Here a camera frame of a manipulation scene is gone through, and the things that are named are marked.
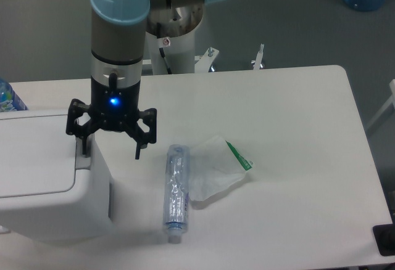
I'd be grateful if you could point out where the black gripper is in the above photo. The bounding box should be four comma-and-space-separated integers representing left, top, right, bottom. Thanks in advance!
65, 78, 157, 160

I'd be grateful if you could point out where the white push-lid trash can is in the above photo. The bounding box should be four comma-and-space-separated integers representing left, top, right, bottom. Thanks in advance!
1, 109, 114, 242

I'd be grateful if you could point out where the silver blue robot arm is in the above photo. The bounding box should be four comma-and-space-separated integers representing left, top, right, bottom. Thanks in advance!
65, 0, 224, 155

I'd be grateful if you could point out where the crushed clear plastic bottle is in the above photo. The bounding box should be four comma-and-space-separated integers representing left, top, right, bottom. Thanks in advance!
163, 144, 190, 244

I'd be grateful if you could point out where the blue labelled bottle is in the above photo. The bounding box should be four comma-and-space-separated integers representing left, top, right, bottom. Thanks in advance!
1, 79, 28, 112

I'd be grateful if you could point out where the clear green-edged plastic bag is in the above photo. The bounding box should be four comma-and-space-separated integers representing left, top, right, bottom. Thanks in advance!
189, 136, 254, 202

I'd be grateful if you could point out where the silver levelling foot bolt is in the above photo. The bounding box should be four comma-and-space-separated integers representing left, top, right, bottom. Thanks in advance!
251, 43, 265, 70

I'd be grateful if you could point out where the white furniture leg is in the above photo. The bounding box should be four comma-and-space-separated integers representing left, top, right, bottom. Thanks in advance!
365, 80, 394, 137

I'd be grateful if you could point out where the black device at table edge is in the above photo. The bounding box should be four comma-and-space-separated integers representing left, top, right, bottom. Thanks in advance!
373, 224, 394, 256

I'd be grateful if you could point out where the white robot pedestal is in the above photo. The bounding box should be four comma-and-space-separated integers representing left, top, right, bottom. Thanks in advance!
142, 3, 204, 75

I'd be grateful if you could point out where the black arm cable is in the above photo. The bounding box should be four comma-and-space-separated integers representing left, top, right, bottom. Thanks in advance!
156, 22, 173, 75

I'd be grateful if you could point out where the white base frame with bolts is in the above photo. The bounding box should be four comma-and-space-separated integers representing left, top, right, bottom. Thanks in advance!
143, 47, 220, 75

